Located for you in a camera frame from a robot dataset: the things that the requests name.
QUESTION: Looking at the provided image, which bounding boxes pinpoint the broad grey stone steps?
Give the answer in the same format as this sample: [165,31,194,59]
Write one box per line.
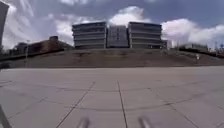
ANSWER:
[0,48,224,70]

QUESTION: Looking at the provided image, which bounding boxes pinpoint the grey three-block building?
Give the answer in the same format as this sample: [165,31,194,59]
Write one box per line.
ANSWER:
[71,21,163,50]

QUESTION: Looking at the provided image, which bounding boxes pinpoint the grey paved plaza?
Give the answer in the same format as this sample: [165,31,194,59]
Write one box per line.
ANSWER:
[0,65,224,128]

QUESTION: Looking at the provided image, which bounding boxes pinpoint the small grey building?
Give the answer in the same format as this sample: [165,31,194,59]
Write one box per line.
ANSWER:
[161,39,172,50]

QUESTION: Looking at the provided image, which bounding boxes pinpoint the robot's own part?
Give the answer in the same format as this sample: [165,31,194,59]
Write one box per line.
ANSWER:
[78,116,91,128]
[138,115,153,128]

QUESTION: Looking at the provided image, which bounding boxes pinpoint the low brown building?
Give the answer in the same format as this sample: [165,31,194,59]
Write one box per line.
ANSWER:
[9,35,75,56]

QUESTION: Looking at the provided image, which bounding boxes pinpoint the low pale building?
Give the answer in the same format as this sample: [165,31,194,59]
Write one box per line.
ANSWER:
[179,43,209,53]

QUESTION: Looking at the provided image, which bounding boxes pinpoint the large grey building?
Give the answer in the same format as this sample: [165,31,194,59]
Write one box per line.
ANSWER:
[0,0,10,48]

